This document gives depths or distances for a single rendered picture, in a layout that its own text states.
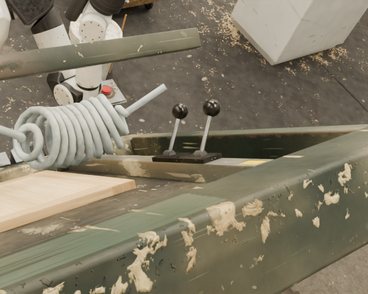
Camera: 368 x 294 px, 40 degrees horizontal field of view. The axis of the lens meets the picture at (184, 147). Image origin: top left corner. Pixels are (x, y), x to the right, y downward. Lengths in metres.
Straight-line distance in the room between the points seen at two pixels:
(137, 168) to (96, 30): 0.36
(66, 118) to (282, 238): 0.23
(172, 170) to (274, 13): 2.83
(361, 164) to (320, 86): 3.50
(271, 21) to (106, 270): 3.54
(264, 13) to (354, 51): 1.10
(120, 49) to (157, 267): 0.20
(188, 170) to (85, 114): 0.56
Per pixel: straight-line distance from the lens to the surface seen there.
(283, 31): 3.80
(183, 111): 1.15
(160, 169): 1.15
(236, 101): 3.50
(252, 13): 3.98
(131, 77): 3.33
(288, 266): 0.50
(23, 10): 1.46
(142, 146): 1.69
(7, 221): 1.02
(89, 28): 1.31
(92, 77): 1.43
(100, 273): 0.38
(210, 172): 0.99
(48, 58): 0.45
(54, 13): 1.50
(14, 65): 0.44
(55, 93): 1.51
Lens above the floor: 2.21
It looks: 46 degrees down
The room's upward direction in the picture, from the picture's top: 27 degrees clockwise
